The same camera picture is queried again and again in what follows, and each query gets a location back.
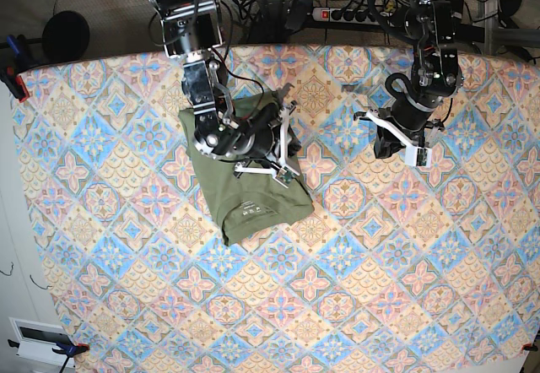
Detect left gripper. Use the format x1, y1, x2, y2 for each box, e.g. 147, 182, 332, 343
374, 73, 443, 159

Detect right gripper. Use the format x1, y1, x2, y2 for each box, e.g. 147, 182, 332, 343
193, 102, 300, 165

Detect olive green t-shirt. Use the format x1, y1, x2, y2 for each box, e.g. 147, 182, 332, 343
178, 108, 314, 246

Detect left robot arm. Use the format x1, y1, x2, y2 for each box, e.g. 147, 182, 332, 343
369, 0, 463, 166

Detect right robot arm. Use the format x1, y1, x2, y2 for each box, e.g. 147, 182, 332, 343
149, 0, 300, 167

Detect patterned tile tablecloth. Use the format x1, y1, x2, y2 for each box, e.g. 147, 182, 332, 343
11, 46, 539, 372

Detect black round stool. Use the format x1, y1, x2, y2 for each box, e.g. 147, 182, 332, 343
41, 10, 90, 63

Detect blue clamp left edge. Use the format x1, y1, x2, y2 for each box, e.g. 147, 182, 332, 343
1, 35, 30, 102

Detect orange clamp bottom left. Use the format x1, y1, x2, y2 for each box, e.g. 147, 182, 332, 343
8, 339, 89, 359

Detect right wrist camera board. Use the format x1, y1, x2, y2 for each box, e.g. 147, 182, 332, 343
273, 170, 295, 188

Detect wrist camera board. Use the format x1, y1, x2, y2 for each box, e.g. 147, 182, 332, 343
404, 145, 432, 168
273, 170, 295, 188

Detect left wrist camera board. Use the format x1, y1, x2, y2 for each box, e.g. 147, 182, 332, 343
404, 145, 432, 168

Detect tangled black cables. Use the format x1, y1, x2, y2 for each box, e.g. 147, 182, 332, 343
229, 0, 313, 45

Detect white power strip red switch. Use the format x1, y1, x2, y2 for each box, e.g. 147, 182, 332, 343
311, 7, 377, 25

